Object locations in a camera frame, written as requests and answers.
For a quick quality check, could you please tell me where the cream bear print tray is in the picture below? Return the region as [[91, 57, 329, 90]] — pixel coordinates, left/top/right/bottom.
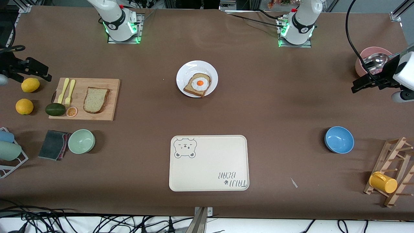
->
[[169, 135, 250, 192]]

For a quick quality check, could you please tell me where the pale green cup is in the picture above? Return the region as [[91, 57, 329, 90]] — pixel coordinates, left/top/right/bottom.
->
[[0, 141, 22, 161]]

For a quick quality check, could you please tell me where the toast slice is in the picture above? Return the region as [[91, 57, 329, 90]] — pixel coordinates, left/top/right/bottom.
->
[[183, 73, 211, 98]]

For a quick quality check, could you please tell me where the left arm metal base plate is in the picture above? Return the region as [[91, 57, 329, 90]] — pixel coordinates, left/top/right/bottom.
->
[[277, 16, 312, 48]]

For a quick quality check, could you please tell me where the yellow lemon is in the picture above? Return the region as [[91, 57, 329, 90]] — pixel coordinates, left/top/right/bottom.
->
[[16, 99, 34, 115], [21, 78, 40, 93]]

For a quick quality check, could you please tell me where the yellow plastic fork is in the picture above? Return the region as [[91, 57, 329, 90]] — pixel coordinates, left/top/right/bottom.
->
[[65, 80, 76, 107]]

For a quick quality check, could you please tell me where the pale green bowl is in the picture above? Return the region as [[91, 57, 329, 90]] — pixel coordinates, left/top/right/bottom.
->
[[68, 129, 96, 154]]

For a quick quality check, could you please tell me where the white round plate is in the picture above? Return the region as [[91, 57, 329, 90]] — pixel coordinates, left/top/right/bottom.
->
[[176, 61, 219, 98]]

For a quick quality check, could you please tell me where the light blue cup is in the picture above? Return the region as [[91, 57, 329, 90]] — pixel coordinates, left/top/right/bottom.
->
[[0, 130, 15, 143]]

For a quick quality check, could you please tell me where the wooden mug rack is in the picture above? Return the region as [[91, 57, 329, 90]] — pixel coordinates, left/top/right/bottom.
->
[[364, 137, 414, 208]]

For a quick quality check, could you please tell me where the dark grey folded cloth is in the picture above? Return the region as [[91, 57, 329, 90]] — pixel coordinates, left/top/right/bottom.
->
[[38, 130, 71, 161]]

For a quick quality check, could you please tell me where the metal table edge bracket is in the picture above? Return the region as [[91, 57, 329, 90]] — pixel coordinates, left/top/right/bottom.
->
[[191, 207, 213, 233]]

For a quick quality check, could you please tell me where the blue bowl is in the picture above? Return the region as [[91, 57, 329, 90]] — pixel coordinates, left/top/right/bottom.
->
[[324, 126, 354, 154]]

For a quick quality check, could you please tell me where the yellow plastic knife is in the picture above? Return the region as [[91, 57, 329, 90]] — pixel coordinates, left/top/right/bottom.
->
[[58, 78, 70, 104]]

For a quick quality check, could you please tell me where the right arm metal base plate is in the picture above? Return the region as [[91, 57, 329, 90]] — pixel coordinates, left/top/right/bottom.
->
[[107, 13, 143, 44]]

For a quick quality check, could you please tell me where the black floor cable bundle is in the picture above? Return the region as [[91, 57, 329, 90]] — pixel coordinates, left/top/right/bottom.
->
[[0, 201, 194, 233]]

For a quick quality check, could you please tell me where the wooden cutting board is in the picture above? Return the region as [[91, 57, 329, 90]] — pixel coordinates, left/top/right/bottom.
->
[[49, 78, 121, 121]]

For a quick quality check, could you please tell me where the black cable on table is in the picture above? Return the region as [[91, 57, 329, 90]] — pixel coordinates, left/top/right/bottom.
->
[[226, 12, 282, 28]]

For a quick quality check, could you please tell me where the white wire cup rack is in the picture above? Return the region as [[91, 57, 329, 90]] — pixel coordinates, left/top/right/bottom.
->
[[0, 127, 29, 179]]

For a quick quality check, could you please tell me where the green avocado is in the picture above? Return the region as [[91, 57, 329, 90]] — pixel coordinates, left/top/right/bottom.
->
[[45, 103, 66, 117]]

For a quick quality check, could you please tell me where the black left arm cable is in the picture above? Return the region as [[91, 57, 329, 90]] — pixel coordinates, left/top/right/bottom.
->
[[345, 0, 388, 87]]

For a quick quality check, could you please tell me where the lower yellow lemon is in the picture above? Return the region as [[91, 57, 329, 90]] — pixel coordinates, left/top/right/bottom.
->
[[16, 99, 34, 115]]

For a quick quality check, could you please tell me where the pink bowl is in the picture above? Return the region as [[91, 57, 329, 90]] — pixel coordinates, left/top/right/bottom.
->
[[355, 47, 393, 78]]

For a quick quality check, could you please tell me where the shiny metal ladle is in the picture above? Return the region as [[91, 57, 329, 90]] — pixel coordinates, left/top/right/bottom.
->
[[362, 53, 401, 70]]

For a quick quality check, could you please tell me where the yellow mug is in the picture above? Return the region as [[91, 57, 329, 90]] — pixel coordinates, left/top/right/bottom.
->
[[369, 172, 398, 194]]

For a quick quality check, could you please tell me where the plain brown bread slice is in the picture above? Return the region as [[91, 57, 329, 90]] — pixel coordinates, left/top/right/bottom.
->
[[83, 87, 110, 114]]

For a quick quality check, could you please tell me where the fried egg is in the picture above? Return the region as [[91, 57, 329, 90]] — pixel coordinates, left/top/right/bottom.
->
[[191, 78, 209, 91]]

